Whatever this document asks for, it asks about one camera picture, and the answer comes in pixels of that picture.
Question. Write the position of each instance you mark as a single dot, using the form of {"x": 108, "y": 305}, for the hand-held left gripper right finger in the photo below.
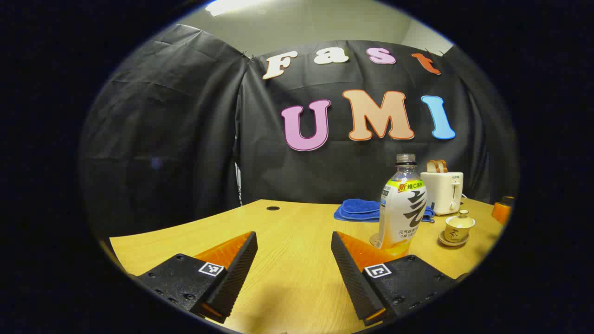
{"x": 357, "y": 278}

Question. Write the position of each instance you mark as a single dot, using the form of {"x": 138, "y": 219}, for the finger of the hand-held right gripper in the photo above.
{"x": 501, "y": 213}

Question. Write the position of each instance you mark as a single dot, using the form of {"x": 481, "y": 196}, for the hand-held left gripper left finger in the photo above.
{"x": 232, "y": 278}

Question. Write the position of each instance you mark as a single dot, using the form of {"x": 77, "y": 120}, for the cream teacup lid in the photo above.
{"x": 463, "y": 219}

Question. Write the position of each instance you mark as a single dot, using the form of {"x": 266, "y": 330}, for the round wooden coaster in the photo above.
{"x": 373, "y": 240}

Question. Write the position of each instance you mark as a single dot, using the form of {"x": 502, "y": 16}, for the cream ceramic teacup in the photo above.
{"x": 458, "y": 233}

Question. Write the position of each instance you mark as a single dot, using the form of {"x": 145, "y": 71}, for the clear water bottle white label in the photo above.
{"x": 401, "y": 208}

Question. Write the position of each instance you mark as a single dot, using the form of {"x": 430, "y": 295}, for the cream ceramic saucer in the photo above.
{"x": 448, "y": 242}

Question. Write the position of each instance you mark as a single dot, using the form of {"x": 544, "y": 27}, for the white toaster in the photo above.
{"x": 441, "y": 192}

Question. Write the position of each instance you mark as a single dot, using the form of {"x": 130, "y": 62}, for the blue towel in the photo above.
{"x": 355, "y": 208}

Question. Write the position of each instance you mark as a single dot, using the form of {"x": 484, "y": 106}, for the toast slice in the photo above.
{"x": 431, "y": 167}
{"x": 442, "y": 166}

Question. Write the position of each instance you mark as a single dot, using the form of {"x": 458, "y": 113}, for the black backdrop cloth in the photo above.
{"x": 185, "y": 139}

